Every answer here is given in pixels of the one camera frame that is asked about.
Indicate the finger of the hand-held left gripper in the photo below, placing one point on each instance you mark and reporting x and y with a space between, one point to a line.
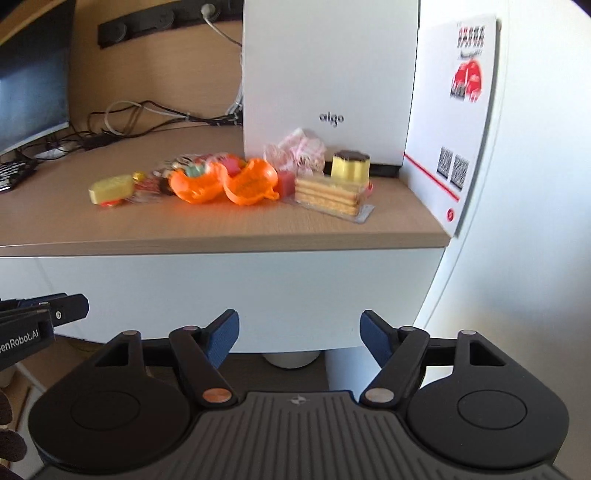
69 311
27 303

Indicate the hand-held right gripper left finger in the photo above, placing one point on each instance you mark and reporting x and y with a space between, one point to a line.
221 341

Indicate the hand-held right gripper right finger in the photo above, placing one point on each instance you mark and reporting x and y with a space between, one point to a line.
376 341

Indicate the white desk drawer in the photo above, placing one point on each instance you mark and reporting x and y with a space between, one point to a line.
254 295

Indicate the yellow toy alarm clock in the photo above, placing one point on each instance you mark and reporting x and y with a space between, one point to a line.
111 189

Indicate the person's left hand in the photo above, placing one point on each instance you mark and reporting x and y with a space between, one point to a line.
11 446

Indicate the white desk front panel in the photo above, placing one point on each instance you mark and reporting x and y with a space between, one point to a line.
18 277

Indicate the black keyboard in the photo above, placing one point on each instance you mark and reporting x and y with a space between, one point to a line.
11 177

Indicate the clear packet red white print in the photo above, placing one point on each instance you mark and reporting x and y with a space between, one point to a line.
150 187

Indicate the wafer biscuit packet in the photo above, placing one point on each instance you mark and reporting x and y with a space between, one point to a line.
328 196

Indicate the white charger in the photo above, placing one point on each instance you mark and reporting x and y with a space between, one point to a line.
57 148

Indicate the orange pumpkin toy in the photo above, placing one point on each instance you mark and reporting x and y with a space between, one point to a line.
244 184

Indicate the pink cake toy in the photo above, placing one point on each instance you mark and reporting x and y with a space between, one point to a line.
286 183

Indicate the yellow pudding toy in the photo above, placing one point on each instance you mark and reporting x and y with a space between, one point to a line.
351 170

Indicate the black power adapter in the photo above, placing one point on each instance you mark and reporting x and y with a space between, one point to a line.
99 141

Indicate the pink wrapped toy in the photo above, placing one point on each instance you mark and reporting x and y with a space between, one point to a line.
295 150

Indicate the black computer monitor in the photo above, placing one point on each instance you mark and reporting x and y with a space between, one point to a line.
32 78

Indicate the white printed poster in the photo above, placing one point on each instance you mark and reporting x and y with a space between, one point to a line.
443 115

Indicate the white computer case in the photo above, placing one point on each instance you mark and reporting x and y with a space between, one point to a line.
323 69

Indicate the black power strip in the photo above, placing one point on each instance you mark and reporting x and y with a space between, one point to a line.
138 25

